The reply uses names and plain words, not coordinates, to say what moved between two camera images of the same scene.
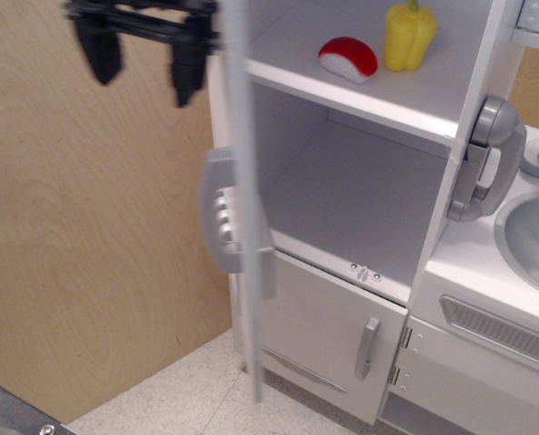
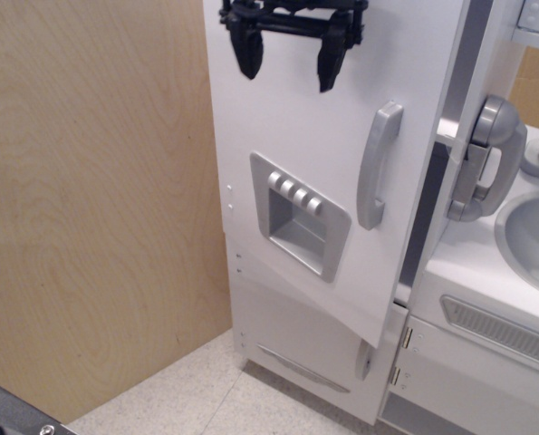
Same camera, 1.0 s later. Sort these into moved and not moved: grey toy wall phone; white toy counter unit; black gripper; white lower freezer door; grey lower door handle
Moved: black gripper
Not moved: grey lower door handle; white toy counter unit; grey toy wall phone; white lower freezer door
